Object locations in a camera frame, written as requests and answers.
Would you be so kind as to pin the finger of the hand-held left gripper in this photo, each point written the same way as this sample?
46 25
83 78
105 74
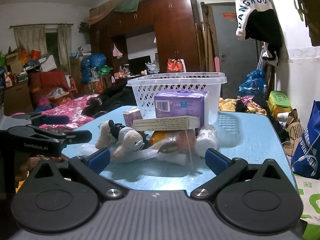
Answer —
57 120
77 136

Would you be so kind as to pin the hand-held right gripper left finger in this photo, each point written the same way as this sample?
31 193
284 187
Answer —
100 158

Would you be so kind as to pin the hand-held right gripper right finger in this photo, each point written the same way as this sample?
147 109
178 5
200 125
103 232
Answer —
215 158

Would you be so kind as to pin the clear plastic bag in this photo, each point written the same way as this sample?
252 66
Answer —
208 137

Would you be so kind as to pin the beige plush toy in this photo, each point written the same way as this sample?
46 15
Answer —
127 137

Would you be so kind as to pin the small purple tissue packet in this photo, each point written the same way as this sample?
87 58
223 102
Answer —
131 117

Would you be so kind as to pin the orange snack packet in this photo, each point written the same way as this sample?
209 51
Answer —
160 138

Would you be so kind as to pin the beige box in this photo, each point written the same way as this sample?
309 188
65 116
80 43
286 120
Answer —
165 123

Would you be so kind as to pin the purple tissue pack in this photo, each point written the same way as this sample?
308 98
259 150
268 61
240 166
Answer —
180 105

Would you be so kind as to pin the white plastic basket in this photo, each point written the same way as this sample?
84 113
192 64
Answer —
175 80

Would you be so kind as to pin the pink floral blanket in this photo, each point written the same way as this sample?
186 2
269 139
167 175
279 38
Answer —
70 110

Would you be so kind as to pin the red armchair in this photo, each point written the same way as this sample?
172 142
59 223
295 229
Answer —
55 80

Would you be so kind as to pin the wooden side cabinet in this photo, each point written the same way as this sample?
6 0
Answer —
17 100

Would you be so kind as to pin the dark clothing pile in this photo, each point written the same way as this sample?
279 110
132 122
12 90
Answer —
112 97

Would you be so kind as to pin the yellow patterned cloth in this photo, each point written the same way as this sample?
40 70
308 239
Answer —
226 104

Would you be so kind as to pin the blue plastic bag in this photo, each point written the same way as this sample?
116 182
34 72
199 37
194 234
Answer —
96 62
252 82

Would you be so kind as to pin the beige curtain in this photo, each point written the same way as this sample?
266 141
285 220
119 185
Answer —
27 40
64 47

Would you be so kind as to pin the green box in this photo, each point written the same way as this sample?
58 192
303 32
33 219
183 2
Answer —
278 100

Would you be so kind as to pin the white hanging plastic bag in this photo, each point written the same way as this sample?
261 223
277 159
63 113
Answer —
117 51

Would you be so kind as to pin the black television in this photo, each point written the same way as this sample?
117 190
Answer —
138 65

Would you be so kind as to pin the blue shopping bag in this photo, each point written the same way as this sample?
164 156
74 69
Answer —
310 140

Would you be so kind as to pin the white crumpled plastic bag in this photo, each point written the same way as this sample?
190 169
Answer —
152 68

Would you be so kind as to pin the orange and white hanging bag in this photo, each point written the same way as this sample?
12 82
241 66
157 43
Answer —
175 65

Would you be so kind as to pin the green and white bag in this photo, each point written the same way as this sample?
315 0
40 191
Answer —
310 200

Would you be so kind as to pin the grey door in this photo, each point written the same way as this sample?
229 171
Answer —
230 55

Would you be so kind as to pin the cardboard box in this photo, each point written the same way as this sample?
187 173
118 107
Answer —
100 8

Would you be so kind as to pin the wooden boards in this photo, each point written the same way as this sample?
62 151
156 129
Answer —
206 37

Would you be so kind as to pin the brown wooden wardrobe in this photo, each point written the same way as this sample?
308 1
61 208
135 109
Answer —
175 30

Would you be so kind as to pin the green cloth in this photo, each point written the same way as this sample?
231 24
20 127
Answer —
127 3

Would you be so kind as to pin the black hanging garment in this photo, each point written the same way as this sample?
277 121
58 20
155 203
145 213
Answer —
262 27

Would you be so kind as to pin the red door label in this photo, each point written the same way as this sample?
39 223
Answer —
229 15

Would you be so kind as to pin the white lettered sweatshirt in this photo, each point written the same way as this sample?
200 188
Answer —
243 2

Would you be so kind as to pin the brown hanging garment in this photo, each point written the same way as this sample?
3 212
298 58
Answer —
313 12

